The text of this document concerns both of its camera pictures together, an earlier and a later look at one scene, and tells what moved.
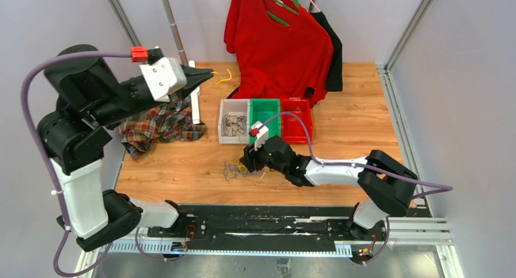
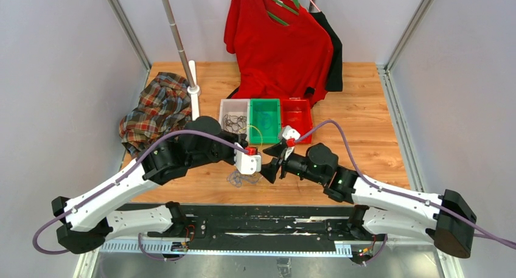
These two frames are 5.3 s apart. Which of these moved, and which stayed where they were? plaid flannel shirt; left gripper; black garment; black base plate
Moved: left gripper
Stayed: black base plate; plaid flannel shirt; black garment
